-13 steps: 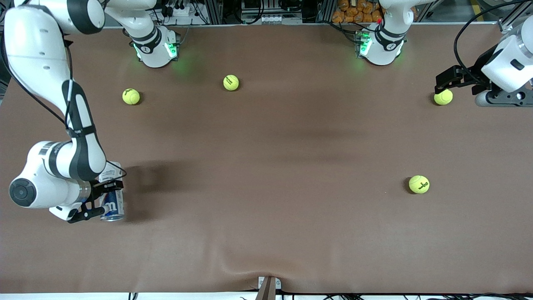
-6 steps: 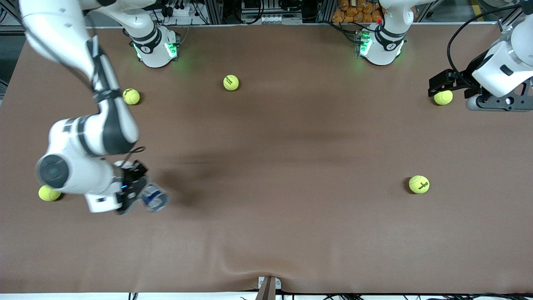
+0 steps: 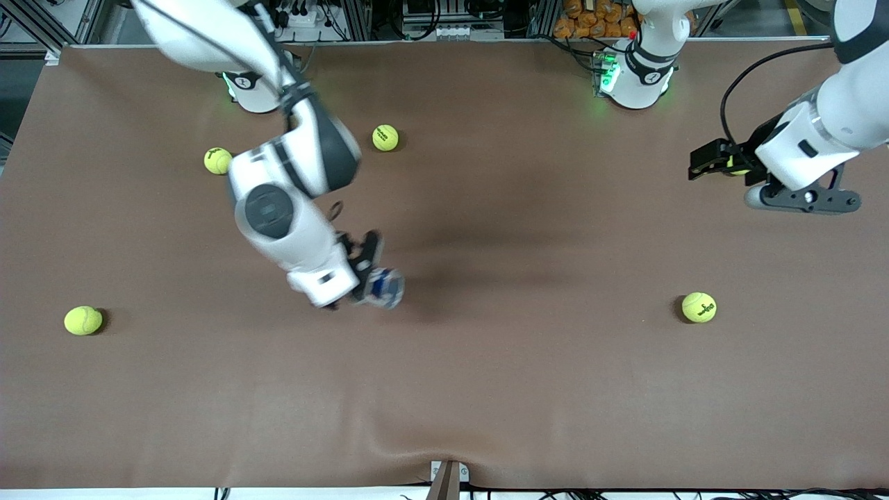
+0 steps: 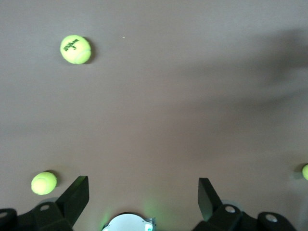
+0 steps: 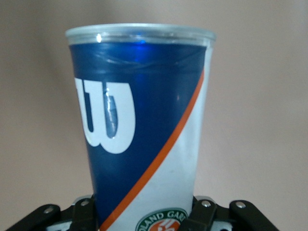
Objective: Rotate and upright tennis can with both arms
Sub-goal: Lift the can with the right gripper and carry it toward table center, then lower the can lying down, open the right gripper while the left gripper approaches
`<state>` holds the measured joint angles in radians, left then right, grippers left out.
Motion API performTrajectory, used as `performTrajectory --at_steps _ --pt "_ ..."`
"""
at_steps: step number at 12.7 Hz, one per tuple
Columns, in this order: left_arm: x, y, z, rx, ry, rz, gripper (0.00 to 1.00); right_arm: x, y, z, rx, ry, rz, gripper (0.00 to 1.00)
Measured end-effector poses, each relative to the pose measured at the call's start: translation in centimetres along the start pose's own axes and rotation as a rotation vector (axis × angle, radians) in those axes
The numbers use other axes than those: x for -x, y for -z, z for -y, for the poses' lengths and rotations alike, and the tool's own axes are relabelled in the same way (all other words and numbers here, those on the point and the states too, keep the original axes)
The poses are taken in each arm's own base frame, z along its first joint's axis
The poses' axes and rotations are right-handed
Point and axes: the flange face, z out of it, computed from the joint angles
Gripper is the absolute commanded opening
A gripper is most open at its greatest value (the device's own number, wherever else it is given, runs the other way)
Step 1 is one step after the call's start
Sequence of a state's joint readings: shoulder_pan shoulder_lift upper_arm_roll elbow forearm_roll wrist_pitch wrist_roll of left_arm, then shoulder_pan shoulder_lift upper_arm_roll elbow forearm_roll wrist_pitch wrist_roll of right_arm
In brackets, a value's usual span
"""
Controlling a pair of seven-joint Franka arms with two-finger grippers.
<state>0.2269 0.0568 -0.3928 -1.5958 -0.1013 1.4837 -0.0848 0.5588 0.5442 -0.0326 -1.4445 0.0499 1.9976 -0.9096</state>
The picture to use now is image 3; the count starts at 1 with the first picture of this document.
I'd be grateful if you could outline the aluminium frame post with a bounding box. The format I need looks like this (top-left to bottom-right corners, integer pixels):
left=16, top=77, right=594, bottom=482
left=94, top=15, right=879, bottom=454
left=526, top=0, right=560, bottom=39
left=344, top=0, right=372, bottom=41

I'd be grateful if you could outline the white power strip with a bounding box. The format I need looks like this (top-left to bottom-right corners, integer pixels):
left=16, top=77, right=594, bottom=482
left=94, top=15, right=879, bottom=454
left=283, top=6, right=327, bottom=28

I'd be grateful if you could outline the orange lumpy objects pile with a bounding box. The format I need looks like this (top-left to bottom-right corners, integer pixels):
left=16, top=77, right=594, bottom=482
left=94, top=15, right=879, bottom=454
left=554, top=0, right=638, bottom=39

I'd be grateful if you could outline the aluminium frame beam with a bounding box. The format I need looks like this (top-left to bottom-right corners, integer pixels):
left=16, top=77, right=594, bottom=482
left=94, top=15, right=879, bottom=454
left=0, top=0, right=105, bottom=65

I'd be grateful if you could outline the white electronics box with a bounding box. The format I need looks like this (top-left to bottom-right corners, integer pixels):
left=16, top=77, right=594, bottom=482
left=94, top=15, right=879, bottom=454
left=403, top=21, right=506, bottom=40

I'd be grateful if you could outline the white blue tennis ball can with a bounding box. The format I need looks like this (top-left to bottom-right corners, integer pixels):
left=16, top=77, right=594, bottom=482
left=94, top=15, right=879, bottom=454
left=367, top=267, right=406, bottom=310

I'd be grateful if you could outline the brown table mat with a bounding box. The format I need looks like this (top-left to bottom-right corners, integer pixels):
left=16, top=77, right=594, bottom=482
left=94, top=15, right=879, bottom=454
left=0, top=38, right=889, bottom=490

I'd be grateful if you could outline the grey pole with metal bracket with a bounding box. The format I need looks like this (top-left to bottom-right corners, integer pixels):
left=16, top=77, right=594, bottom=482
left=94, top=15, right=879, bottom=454
left=425, top=460, right=470, bottom=500

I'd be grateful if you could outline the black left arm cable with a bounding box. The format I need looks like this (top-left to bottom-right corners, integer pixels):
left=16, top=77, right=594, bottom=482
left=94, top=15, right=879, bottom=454
left=720, top=42, right=836, bottom=144

